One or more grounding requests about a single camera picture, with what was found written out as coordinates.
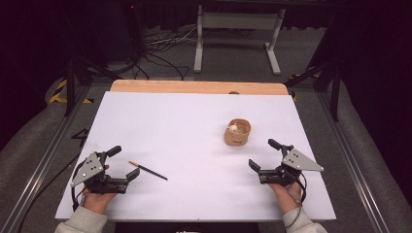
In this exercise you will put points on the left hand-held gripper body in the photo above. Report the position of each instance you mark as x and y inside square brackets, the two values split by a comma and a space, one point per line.
[87, 169]

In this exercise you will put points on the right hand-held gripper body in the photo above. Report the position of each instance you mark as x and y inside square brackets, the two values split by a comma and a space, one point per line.
[299, 160]

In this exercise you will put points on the black pencil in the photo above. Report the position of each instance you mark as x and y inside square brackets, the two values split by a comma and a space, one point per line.
[147, 170]

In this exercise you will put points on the tan wooden cup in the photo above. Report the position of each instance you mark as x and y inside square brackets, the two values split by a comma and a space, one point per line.
[237, 136]

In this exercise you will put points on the person's left hand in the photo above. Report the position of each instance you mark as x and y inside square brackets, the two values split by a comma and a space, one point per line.
[97, 202]

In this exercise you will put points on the person's right hand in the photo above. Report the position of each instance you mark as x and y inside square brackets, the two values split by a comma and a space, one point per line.
[285, 199]

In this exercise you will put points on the small white item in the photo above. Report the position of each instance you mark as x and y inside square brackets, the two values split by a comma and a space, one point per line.
[232, 128]

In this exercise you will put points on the white table board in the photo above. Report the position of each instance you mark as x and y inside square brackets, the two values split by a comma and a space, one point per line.
[181, 129]

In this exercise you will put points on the black tripod stand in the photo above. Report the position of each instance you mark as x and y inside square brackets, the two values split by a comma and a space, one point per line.
[69, 87]
[335, 97]

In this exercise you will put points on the yellow black floor tape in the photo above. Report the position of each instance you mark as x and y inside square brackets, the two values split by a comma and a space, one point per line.
[58, 97]

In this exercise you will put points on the wooden table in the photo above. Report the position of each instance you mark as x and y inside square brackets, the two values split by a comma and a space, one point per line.
[194, 87]

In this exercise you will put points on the black computer tower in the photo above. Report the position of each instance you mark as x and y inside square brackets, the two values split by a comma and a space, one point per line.
[134, 29]

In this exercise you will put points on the white metal stand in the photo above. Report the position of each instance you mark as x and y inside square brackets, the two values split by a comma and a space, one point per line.
[239, 21]

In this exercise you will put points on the aluminium rail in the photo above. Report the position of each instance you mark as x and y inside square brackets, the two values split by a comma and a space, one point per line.
[353, 161]
[42, 168]

